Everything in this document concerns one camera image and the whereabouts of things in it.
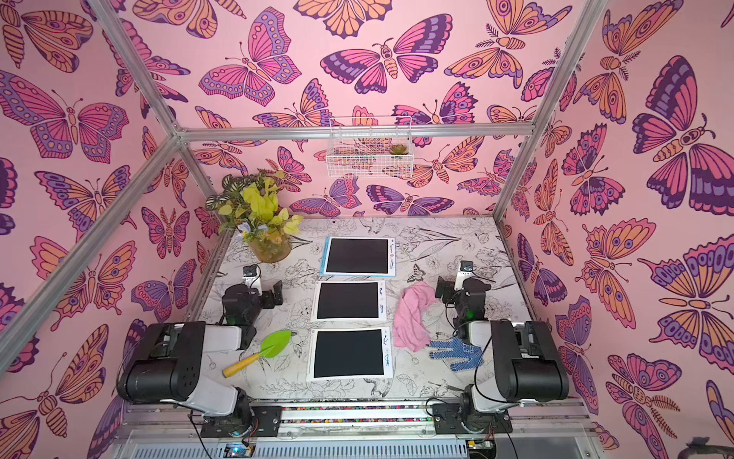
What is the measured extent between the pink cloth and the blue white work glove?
33mm

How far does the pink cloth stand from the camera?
2.90ft

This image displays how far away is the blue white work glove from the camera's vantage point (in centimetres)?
85
